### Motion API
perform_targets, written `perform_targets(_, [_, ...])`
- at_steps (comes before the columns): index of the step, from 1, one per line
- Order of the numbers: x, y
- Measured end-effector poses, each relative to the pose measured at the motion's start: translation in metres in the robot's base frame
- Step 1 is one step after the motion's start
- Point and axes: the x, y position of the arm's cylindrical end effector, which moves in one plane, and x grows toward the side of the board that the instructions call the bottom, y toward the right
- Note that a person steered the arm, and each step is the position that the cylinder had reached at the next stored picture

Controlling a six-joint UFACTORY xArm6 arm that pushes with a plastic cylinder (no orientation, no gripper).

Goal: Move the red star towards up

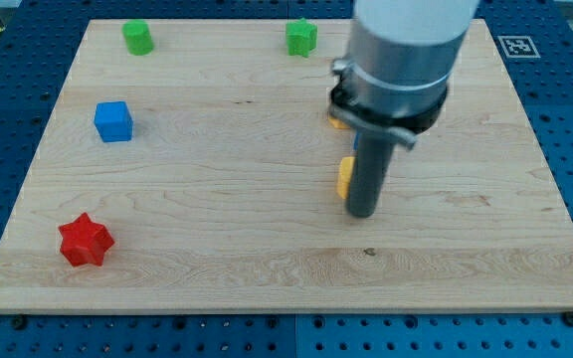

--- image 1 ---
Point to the green cylinder block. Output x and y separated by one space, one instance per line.
137 37

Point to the green star block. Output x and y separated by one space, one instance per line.
301 37

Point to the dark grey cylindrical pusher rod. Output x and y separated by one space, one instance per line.
372 160

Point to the yellow block lower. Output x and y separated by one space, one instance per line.
344 176

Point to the white fiducial marker tag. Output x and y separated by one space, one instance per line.
518 47

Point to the yellow block upper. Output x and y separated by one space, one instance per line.
337 123

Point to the yellow block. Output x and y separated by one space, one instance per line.
337 123
344 176

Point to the robot arm silver white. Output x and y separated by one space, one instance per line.
393 82

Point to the red star block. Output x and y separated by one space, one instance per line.
85 242

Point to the blue cube block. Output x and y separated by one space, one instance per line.
113 121

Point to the blue block behind rod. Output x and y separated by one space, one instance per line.
355 141

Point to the wooden board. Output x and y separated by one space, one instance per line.
224 200

